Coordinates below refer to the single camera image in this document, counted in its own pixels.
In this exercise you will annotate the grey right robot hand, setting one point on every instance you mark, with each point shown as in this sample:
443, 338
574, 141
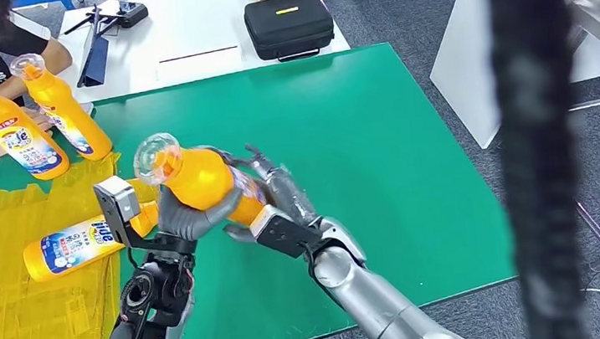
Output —
289, 194

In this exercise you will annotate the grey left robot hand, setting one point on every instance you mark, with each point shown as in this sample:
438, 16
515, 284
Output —
188, 222

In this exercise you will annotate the orange detergent bottle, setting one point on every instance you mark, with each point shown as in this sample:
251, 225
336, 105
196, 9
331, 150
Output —
195, 179
12, 137
74, 245
66, 115

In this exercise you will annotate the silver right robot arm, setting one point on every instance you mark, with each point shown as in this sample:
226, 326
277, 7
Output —
369, 295

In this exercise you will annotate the thin black strip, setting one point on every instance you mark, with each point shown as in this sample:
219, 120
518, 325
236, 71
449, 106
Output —
200, 54

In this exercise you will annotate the black carrying case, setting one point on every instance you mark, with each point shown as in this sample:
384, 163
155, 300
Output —
289, 26

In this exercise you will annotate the dark blue tablet stand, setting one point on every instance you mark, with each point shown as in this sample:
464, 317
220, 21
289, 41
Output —
94, 61

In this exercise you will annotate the white table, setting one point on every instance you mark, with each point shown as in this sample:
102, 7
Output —
185, 30

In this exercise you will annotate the yellow tape sheet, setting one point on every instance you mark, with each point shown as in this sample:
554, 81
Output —
16, 332

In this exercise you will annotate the black remote controller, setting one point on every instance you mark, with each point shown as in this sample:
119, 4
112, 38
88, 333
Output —
130, 14

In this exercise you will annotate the white panel board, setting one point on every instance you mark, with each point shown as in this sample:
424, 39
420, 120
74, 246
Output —
461, 62

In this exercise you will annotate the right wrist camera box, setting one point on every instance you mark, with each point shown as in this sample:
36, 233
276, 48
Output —
284, 234

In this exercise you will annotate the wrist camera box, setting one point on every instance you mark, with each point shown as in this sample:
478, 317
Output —
284, 234
117, 207

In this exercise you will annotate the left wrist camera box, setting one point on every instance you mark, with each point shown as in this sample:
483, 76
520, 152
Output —
117, 207

